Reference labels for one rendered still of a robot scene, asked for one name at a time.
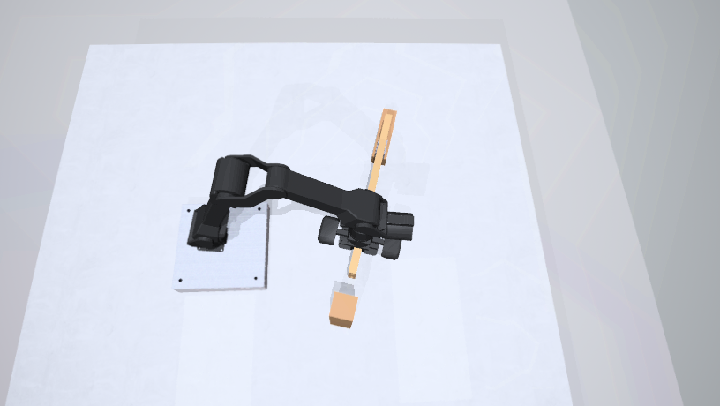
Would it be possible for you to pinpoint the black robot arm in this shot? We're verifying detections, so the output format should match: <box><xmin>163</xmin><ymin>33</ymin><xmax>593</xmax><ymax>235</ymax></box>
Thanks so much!
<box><xmin>186</xmin><ymin>154</ymin><xmax>415</xmax><ymax>252</ymax></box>

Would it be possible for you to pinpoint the long wooden rail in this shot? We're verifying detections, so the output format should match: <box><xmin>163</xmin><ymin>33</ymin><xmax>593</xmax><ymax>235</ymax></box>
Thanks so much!
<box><xmin>348</xmin><ymin>114</ymin><xmax>392</xmax><ymax>279</ymax></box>

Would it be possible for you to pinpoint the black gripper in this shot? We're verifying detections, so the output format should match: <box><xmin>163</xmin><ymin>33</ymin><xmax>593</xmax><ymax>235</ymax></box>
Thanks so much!
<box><xmin>318</xmin><ymin>215</ymin><xmax>402</xmax><ymax>260</ymax></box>

